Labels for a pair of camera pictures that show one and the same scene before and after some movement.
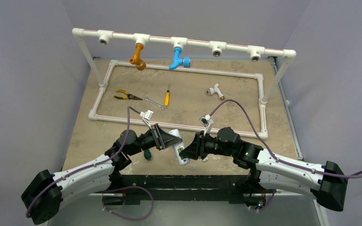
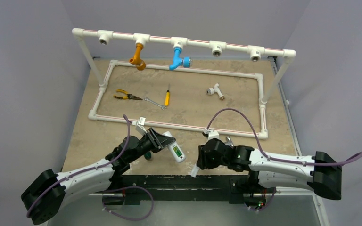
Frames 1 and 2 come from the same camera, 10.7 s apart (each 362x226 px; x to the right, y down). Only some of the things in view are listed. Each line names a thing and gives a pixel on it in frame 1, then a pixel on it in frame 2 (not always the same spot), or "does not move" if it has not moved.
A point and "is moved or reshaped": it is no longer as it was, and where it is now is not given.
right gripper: (198, 144) -> (201, 157)
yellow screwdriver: (167, 100) does not move
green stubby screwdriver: (147, 154) does not move
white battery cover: (206, 159) is moved or reshaped
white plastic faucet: (210, 91) does not move
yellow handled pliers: (129, 96) does not move
